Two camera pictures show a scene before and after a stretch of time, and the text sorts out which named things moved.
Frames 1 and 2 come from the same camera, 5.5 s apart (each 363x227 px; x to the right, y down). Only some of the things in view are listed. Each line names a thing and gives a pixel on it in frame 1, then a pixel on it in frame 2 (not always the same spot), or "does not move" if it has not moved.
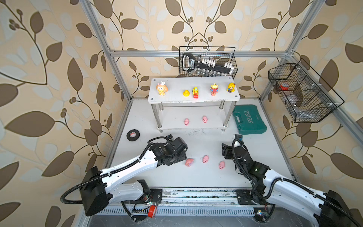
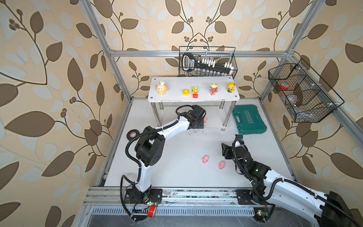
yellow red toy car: x=195 y=92 does not move
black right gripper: x=227 y=151 does not move
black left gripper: x=183 y=157 to x=201 y=125
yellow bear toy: x=231 y=87 does not move
